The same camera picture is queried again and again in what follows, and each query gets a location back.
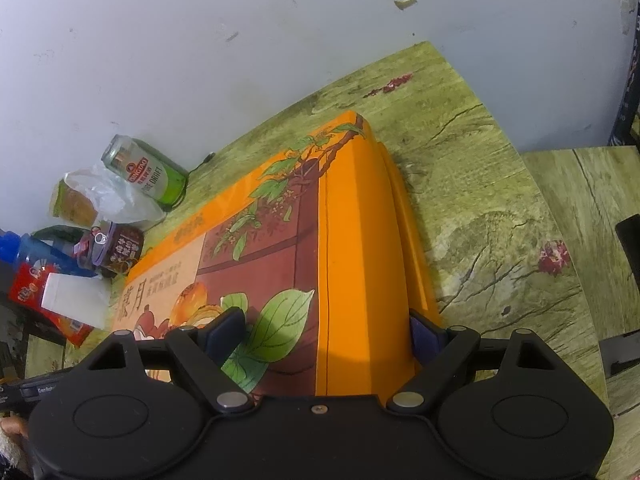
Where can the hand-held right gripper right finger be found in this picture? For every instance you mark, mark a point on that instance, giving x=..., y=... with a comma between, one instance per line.
x=422, y=335

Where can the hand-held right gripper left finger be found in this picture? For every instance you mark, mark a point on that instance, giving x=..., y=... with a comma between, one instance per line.
x=225, y=335

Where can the orange cardboard box base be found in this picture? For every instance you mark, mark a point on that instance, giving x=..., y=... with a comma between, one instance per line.
x=420, y=260

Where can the orange rabbit print box lid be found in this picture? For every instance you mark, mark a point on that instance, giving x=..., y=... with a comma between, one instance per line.
x=280, y=240

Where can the person's left forearm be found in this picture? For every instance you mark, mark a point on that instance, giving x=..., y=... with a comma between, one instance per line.
x=10, y=455

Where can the green wood-grain desktop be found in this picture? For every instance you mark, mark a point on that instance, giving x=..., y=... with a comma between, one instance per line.
x=475, y=185

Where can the person's left hand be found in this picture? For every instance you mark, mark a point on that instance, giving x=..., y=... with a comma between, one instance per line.
x=12, y=426

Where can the white paper cylinder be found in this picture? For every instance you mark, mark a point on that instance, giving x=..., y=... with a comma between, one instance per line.
x=75, y=300

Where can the red snack bag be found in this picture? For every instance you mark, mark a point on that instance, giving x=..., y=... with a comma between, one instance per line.
x=25, y=287

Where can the purple lidded can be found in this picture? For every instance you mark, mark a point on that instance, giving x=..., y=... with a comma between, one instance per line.
x=122, y=250

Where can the blue water bottle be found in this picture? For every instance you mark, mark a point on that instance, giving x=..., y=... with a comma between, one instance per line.
x=30, y=252

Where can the small red box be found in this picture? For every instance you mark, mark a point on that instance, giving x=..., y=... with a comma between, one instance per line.
x=84, y=249

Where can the dark green bag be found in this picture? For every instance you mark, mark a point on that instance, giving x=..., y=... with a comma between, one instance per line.
x=55, y=234

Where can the green and silver beer can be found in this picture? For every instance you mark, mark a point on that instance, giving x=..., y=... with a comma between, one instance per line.
x=145, y=172

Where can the white plastic bag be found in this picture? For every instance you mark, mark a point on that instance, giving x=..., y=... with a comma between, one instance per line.
x=110, y=195

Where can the green edged clear food packet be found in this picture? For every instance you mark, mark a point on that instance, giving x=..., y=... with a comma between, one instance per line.
x=72, y=207

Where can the low green wood-grain table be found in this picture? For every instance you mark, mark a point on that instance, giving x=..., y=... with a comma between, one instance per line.
x=575, y=195

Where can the black rectangular object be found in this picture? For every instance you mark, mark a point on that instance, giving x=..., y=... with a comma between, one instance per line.
x=630, y=245

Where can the black patterned long board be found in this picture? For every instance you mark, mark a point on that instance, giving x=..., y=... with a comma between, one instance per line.
x=631, y=105

